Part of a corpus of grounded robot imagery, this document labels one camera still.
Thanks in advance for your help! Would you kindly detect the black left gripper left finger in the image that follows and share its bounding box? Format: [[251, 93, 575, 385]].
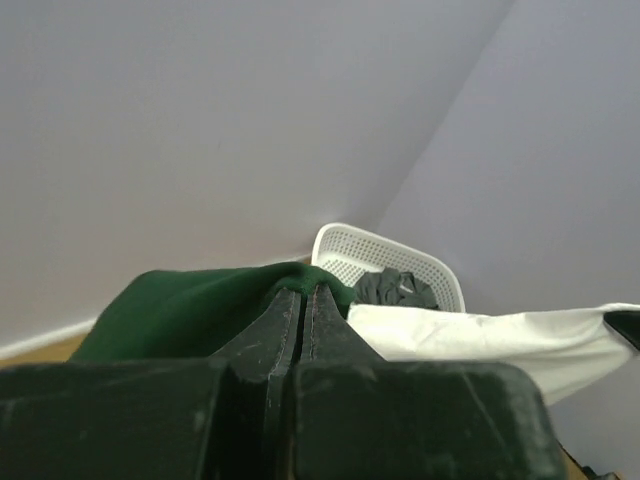
[[1, 290, 303, 479]]

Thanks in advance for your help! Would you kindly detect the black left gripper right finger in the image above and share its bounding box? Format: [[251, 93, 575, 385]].
[[294, 286, 565, 479]]

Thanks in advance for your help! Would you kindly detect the grey t-shirt in basket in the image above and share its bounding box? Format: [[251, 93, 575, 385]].
[[353, 268, 439, 310]]

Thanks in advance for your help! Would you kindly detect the white perforated laundry basket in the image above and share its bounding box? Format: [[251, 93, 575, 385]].
[[311, 223, 466, 312]]

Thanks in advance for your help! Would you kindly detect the white and green t-shirt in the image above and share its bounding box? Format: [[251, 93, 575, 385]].
[[73, 262, 639, 405]]

